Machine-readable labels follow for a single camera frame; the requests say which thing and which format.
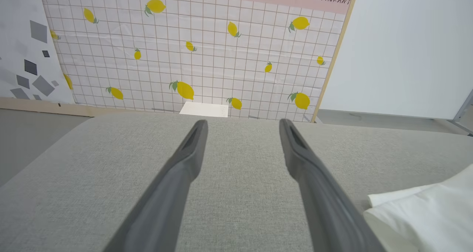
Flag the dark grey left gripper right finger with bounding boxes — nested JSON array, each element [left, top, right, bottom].
[[279, 118, 387, 252]]

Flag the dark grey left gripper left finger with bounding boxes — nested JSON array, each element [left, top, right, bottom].
[[103, 120, 208, 252]]

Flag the white shirt with grey stitching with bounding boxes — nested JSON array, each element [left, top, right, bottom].
[[363, 163, 473, 252]]

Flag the white box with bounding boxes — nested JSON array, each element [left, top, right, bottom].
[[179, 102, 229, 118]]

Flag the lemon print grid partition panel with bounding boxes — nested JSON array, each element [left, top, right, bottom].
[[39, 0, 360, 123]]

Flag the grey diamond print panel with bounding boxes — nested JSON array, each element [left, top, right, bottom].
[[0, 0, 76, 105]]

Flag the grey metal frame bar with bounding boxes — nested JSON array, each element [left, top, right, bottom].
[[449, 89, 473, 136]]

